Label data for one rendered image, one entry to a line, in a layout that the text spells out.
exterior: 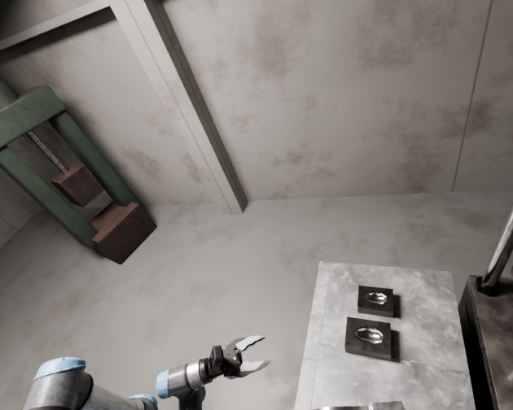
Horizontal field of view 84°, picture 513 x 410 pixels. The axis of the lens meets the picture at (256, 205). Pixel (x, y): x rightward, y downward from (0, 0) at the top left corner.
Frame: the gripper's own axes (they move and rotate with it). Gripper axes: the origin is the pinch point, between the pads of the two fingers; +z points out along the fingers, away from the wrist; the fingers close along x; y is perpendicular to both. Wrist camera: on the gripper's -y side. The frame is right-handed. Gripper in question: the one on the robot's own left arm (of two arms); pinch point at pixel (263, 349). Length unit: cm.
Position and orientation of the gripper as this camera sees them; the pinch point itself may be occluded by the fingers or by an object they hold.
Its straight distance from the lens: 97.8
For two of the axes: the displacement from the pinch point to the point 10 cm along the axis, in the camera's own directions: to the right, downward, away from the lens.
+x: 2.2, 7.1, -6.7
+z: 9.4, -3.4, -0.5
